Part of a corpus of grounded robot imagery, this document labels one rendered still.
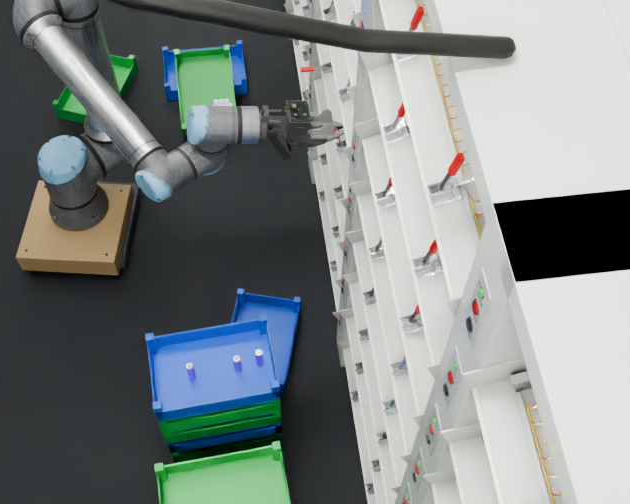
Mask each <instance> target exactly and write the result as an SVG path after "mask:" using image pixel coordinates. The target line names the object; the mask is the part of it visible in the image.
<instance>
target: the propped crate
mask: <svg viewBox="0 0 630 504"><path fill-rule="evenodd" d="M174 56H175V68H176V78H177V88H178V99H179V109H180V119H181V129H182V133H183V136H187V118H188V112H189V109H190V108H191V107H192V106H200V105H206V106H212V105H213V104H214V100H216V99H217V100H218V101H219V100H220V99H223V100H225V99H226V98H227V99H229V103H232V106H236V101H235V91H234V82H233V73H232V64H231V54H230V47H229V45H224V48H216V49H204V50H193V51H182V52H180V51H179V49H174Z"/></svg>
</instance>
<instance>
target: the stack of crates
mask: <svg viewBox="0 0 630 504"><path fill-rule="evenodd" d="M154 467H155V473H156V475H157V484H158V494H159V503H160V504H291V501H290V495H289V490H288V484H287V479H286V473H285V468H284V463H283V457H282V452H281V444H280V441H275V442H272V445H269V446H264V447H259V448H253V449H248V450H243V451H237V452H232V453H227V454H221V455H216V456H211V457H205V458H200V459H195V460H189V461H184V462H179V463H173V464H168V465H163V463H157V464H154Z"/></svg>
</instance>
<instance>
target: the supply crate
mask: <svg viewBox="0 0 630 504"><path fill-rule="evenodd" d="M145 338H146V343H147V347H148V356H149V365H150V375H151V384H152V393H153V410H154V412H155V415H156V418H157V420H158V421H164V420H169V419H175V418H180V417H186V416H191V415H197V414H202V413H208V412H213V411H219V410H224V409H230V408H235V407H241V406H246V405H252V404H257V403H263V402H268V401H274V400H279V399H280V385H279V380H278V378H277V372H276V367H275V362H274V356H273V351H272V346H271V341H270V335H269V330H268V325H267V317H266V313H264V314H259V315H258V319H254V320H248V321H242V322H236V323H230V324H224V325H219V326H213V327H207V328H201V329H195V330H189V331H183V332H178V333H172V334H166V335H160V336H155V337H154V334H153V333H147V334H145ZM258 349H260V350H262V352H263V365H262V366H257V364H256V357H255V351H256V350H258ZM236 355H238V356H240V359H241V365H242V371H241V372H236V371H235V369H234V363H233V357H234V356H236ZM187 363H192V364H193V366H194V370H195V374H196V378H195V379H193V380H191V379H189V377H188V373H187V370H186V364H187Z"/></svg>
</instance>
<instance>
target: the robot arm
mask: <svg viewBox="0 0 630 504"><path fill-rule="evenodd" d="M13 24H14V29H15V31H16V34H17V36H18V38H19V39H20V40H21V42H22V43H23V44H24V45H25V46H26V47H27V48H29V49H36V50H37V52H38V53H39V54H40V55H41V56H42V58H43V59H44V60H45V61H46V62H47V64H48V65H49V66H50V67H51V68H52V70H53V71H54V72H55V73H56V74H57V76H58V77H59V78H60V79H61V81H62V82H63V83H64V84H65V85H66V87H67V88H68V89H69V90H70V91H71V93H72V94H73V95H74V96H75V97H76V99H77V100H78V101H79V102H80V103H81V105H82V106H83V107H84V108H85V110H86V113H87V116H86V118H85V120H84V130H85V132H84V133H83V134H81V135H80V136H78V137H74V136H72V137H70V136H69V135H62V136H58V137H55V138H53V139H51V140H49V142H48V143H45V144H44V145H43V147H42V148H41V150H40V151H39V154H38V166H39V172H40V175H41V177H42V179H43V181H44V184H45V186H46V189H47V191H48V194H49V196H50V200H49V214H50V216H51V219H52V220H53V222H54V223H55V224H56V225H57V226H58V227H60V228H62V229H64V230H68V231H83V230H87V229H90V228H92V227H94V226H96V225H97V224H99V223H100V222H101V221H102V220H103V219H104V217H105V216H106V214H107V212H108V209H109V200H108V197H107V194H106V192H105V191H104V189H103V188H102V187H101V186H99V185H98V184H97V182H99V181H100V180H102V179H103V178H105V177H107V176H108V175H110V174H111V173H113V172H115V171H116V170H118V169H119V168H121V167H122V166H124V165H126V164H127V163H130V164H131V165H132V166H133V169H134V170H135V171H136V175H135V180H136V182H137V184H138V186H139V187H140V188H141V189H142V191H143V193H144V194H145V195H146V196H147V197H149V198H150V199H151V200H153V201H155V202H162V201H163V200H165V199H167V198H169V197H172V196H173V194H174V193H176V192H177V191H179V190H180V189H182V188H183V187H185V186H187V185H188V184H190V183H191V182H193V181H194V180H195V179H198V178H199V177H201V176H202V175H210V174H214V173H216V172H217V171H219V170H220V169H221V167H222V166H223V164H224V162H225V160H226V155H227V146H228V144H258V143H259V140H265V139H266V136H267V138H268V139H269V141H270V142H271V143H272V145H273V146H274V148H275V149H276V151H277V152H278V153H279V155H280V156H281V158H282V159H283V160H284V161H285V160H288V159H291V158H292V153H291V152H292V147H291V144H294V145H298V147H299V146H303V147H316V146H319V145H322V144H325V143H327V142H330V141H332V140H335V139H337V138H339V137H340V136H342V135H343V134H345V133H344V130H340V129H343V128H344V127H343V124H341V123H339V122H337V121H334V120H333V119H332V112H331V110H328V109H326V110H323V111H322V112H321V113H320V114H319V115H312V116H311V115H310V111H309V105H308V103H307V100H286V104H285V106H283V108H284V107H285V109H283V108H282V110H269V109H268V105H262V110H259V108H258V107H257V106H206V105H200V106H192V107H191V108H190V109H189V112H188V118H187V139H188V141H187V142H186V143H184V144H182V145H181V146H179V147H178V148H176V149H174V150H172V151H171V152H169V153H168V152H167V151H166V150H165V149H164V148H163V146H161V145H160V144H159V143H158V142H157V141H156V139H155V138H154V137H153V136H152V135H151V133H150V132H149V131H148V130H147V129H146V127H145V126H144V125H143V124H142V123H141V121H140V119H139V118H138V117H137V115H136V114H135V113H134V112H132V111H131V110H130V108H129V107H128V106H127V105H126V104H125V102H124V101H123V100H122V99H121V96H120V92H119V88H118V84H117V80H116V76H115V72H114V68H113V64H112V60H111V56H110V52H109V48H108V44H107V40H106V36H105V32H104V28H103V24H102V20H101V16H100V12H99V3H98V0H15V1H14V6H13ZM293 102H302V103H293ZM334 127H336V128H337V131H335V129H334ZM310 129H311V130H310ZM308 130H310V132H309V133H310V135H309V134H308Z"/></svg>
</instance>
